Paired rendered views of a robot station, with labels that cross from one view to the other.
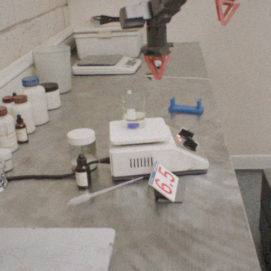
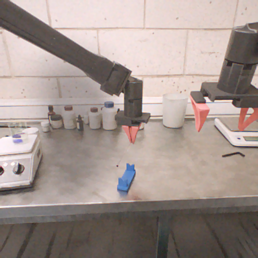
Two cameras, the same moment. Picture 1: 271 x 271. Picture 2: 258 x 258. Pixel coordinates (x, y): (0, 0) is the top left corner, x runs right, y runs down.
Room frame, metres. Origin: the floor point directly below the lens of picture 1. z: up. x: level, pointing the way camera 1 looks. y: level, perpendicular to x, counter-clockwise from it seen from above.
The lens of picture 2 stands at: (1.14, -0.67, 1.15)
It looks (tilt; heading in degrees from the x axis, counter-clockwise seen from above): 24 degrees down; 80
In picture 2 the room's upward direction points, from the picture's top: straight up
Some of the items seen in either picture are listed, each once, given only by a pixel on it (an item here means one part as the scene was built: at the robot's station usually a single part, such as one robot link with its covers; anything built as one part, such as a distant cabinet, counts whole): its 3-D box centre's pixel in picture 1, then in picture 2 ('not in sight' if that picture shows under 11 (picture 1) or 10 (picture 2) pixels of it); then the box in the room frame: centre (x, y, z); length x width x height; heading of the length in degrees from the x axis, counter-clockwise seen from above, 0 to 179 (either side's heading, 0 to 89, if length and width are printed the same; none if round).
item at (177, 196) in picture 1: (167, 181); not in sight; (0.74, -0.05, 0.77); 0.09 x 0.06 x 0.04; 169
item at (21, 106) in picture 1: (22, 114); (94, 117); (1.12, 0.30, 0.80); 0.06 x 0.06 x 0.10
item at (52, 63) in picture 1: (51, 69); (174, 109); (1.52, 0.29, 0.82); 0.18 x 0.13 x 0.15; 52
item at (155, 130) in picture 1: (138, 130); (15, 144); (0.86, 0.00, 0.83); 0.12 x 0.12 x 0.01; 3
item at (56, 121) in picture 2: not in sight; (56, 121); (0.93, 0.34, 0.78); 0.05 x 0.05 x 0.06
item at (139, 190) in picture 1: (135, 189); not in sight; (0.74, 0.01, 0.76); 0.06 x 0.06 x 0.02
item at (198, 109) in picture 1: (186, 104); (126, 175); (1.21, -0.15, 0.77); 0.10 x 0.03 x 0.04; 65
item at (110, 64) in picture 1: (107, 64); (243, 129); (1.79, 0.10, 0.77); 0.26 x 0.19 x 0.05; 78
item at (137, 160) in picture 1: (151, 148); (16, 159); (0.86, -0.03, 0.79); 0.22 x 0.13 x 0.08; 93
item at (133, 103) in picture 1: (133, 109); (19, 131); (0.88, 0.00, 0.87); 0.06 x 0.05 x 0.08; 13
